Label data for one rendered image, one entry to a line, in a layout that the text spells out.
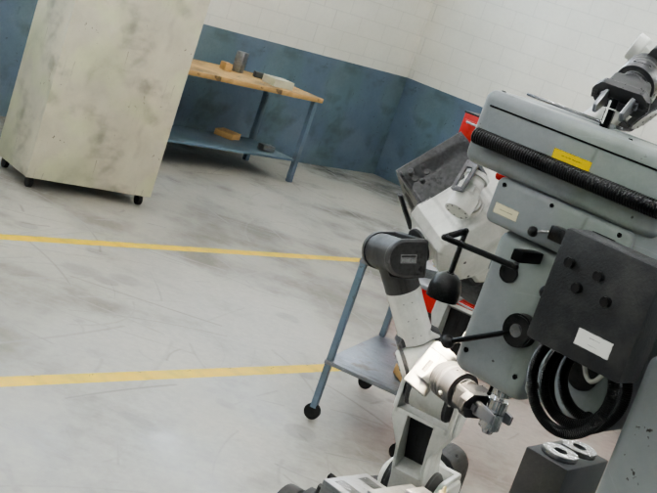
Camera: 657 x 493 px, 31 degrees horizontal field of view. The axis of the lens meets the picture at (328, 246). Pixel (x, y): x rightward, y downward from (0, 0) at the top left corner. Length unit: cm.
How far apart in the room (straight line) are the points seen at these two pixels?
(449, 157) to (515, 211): 61
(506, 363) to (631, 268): 52
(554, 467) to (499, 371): 48
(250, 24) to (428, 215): 932
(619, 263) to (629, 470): 39
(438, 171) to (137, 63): 568
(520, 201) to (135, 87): 631
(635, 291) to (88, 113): 672
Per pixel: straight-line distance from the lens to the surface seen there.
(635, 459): 224
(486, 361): 254
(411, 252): 295
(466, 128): 818
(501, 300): 252
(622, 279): 208
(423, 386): 278
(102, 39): 840
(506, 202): 250
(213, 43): 1194
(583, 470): 300
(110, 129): 861
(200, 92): 1201
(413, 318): 301
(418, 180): 304
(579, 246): 212
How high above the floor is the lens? 200
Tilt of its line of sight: 12 degrees down
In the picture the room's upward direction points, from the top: 19 degrees clockwise
